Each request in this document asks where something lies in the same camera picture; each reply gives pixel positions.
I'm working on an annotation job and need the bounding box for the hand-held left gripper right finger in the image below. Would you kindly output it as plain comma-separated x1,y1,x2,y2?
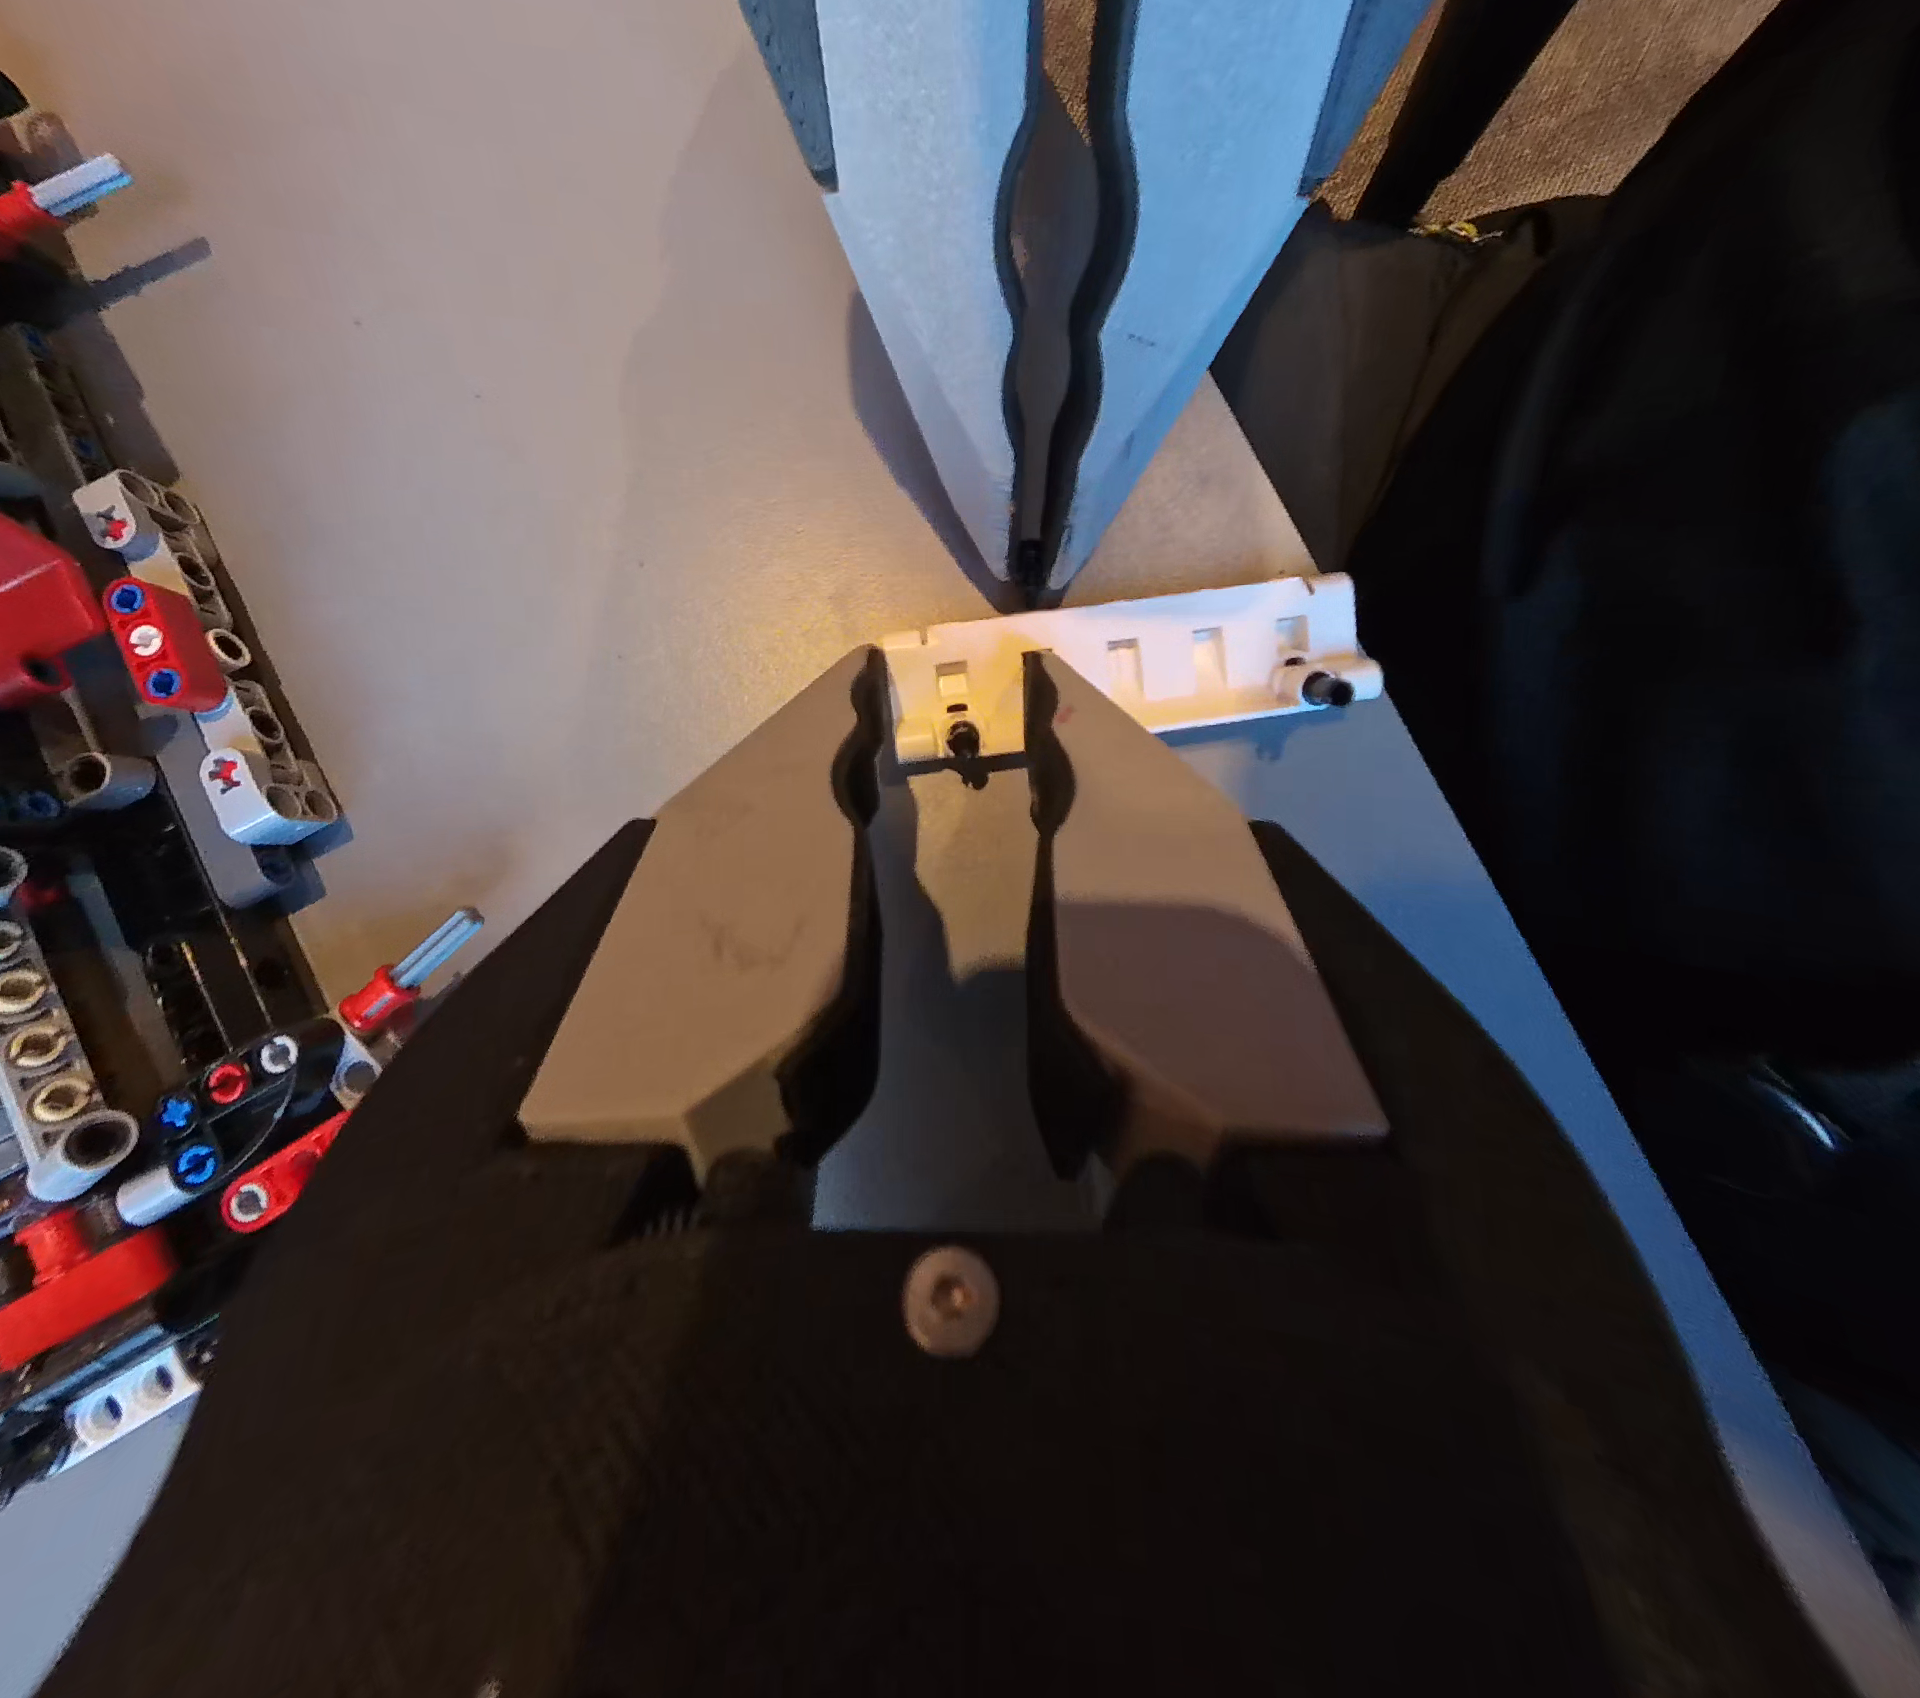
1020,648,1390,1183

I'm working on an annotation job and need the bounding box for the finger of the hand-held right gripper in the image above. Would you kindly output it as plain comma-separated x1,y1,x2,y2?
785,0,1061,599
1038,0,1420,599

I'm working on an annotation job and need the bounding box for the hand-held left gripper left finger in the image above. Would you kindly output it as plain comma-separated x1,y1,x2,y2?
517,645,888,1168

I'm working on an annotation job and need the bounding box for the white building brick panel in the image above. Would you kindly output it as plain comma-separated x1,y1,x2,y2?
877,572,1387,778

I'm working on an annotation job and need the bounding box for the person's dark clothing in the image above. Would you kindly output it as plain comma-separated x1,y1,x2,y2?
1214,0,1920,1551

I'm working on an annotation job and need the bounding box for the building brick toy car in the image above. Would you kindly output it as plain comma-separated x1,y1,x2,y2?
0,70,491,1506

